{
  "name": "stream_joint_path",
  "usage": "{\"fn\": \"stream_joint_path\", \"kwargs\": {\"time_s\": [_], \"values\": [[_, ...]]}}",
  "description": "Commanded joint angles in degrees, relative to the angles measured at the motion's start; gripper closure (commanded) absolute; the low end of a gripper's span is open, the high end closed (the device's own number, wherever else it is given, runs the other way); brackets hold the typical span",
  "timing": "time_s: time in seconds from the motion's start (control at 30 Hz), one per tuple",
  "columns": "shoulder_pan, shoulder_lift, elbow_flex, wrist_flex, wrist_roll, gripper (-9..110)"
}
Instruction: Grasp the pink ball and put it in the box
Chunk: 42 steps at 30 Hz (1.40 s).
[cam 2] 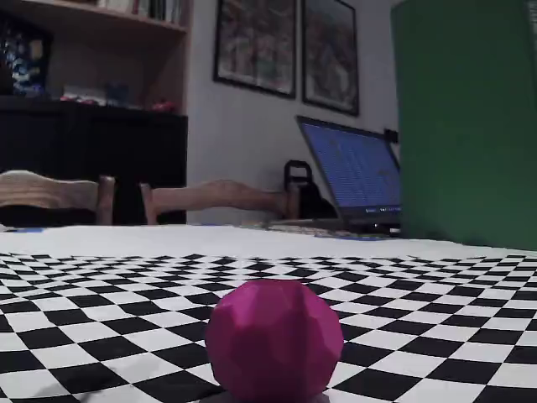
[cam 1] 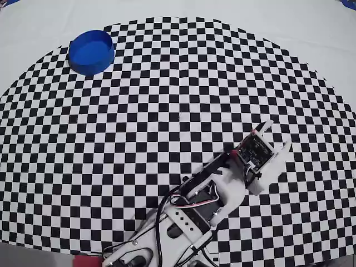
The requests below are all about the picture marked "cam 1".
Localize striped servo cable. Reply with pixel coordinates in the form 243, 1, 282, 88
166, 182, 223, 209

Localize camera circuit board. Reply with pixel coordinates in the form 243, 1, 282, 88
238, 131, 276, 171

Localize black cable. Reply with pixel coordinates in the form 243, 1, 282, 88
101, 189, 184, 267

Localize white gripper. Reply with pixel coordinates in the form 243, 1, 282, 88
244, 120, 292, 196

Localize blue round box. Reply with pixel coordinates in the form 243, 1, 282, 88
68, 29, 116, 76

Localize red block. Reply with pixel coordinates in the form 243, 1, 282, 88
73, 255, 103, 267

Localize checkered paper mat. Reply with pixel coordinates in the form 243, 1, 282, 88
0, 0, 356, 267

